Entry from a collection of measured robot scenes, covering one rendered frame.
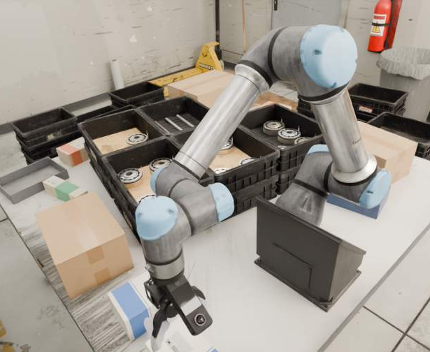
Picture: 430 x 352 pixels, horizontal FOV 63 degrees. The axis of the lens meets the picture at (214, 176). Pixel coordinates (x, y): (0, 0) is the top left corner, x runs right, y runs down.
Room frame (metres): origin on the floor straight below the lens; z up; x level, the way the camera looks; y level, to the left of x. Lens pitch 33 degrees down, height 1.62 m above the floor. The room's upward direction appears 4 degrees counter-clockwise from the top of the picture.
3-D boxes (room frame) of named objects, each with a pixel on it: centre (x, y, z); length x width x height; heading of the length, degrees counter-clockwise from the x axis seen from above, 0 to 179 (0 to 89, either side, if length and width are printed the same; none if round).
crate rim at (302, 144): (1.43, -0.30, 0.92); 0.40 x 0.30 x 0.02; 29
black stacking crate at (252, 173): (1.28, -0.04, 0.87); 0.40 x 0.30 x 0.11; 29
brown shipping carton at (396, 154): (1.37, -0.70, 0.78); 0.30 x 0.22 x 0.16; 32
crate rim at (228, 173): (1.28, -0.04, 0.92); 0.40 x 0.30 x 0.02; 29
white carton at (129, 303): (0.69, 0.22, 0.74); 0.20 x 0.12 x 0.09; 125
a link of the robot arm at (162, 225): (0.50, 0.11, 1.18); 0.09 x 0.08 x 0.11; 123
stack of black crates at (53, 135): (2.47, 1.24, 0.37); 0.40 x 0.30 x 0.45; 130
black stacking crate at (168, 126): (1.63, 0.16, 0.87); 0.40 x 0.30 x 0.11; 29
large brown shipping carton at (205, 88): (2.17, 0.01, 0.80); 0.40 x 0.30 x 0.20; 129
